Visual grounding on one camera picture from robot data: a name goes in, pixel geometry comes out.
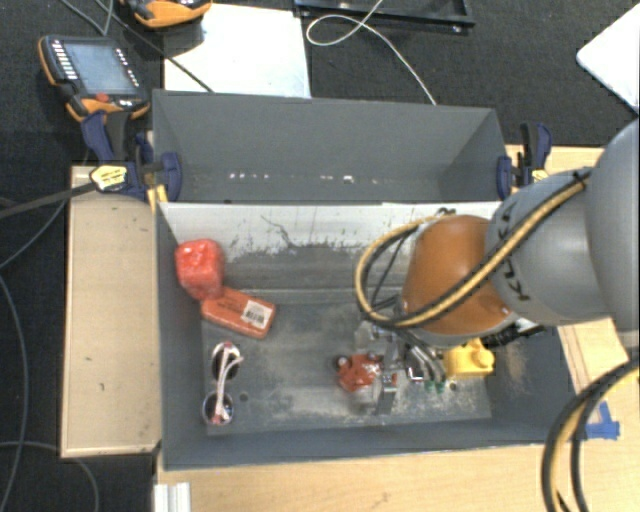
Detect orange flat packet with barcode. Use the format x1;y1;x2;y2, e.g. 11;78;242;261
200;286;277;341

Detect grey metal bin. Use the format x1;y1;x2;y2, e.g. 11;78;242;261
149;88;577;472

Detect pale wood flat board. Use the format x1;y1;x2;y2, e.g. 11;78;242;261
60;164;165;459

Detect white framed sunglasses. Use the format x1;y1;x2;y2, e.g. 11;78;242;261
201;340;246;427

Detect red bumpy sponge cube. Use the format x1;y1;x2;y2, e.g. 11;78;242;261
173;238;227;302

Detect black cylinder on white bracket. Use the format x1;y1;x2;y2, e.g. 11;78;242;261
480;319;547;350

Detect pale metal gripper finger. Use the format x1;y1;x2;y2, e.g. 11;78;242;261
375;373;401;417

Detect yellow plastic block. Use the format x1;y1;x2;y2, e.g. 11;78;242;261
442;338;497;379

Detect red toy figure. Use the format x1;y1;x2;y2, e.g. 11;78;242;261
334;352;383;395

